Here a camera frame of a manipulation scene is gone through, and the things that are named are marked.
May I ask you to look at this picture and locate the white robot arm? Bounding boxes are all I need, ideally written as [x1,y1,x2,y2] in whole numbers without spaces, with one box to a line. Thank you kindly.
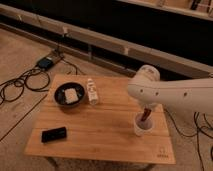
[127,65,213,115]

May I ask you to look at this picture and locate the white ceramic cup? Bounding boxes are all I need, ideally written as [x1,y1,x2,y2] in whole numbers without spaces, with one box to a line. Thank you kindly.
[133,113,153,136]

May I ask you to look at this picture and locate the wooden table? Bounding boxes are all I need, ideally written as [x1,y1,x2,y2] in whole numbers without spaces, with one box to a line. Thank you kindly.
[25,75,175,164]

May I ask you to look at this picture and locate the white sponge block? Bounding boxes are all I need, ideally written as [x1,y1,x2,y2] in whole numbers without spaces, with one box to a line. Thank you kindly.
[65,88,78,103]

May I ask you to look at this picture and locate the black bowl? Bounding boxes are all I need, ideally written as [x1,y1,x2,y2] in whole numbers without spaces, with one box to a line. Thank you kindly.
[54,82,85,107]

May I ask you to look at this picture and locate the black rectangular remote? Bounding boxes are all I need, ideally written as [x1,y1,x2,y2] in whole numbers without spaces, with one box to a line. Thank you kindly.
[41,127,67,143]

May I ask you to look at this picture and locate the blue power adapter box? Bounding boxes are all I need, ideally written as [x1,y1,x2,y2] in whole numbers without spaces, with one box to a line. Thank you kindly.
[36,57,54,70]

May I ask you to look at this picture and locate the black cables on right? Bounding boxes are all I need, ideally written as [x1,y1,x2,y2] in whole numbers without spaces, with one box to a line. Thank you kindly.
[164,108,213,171]

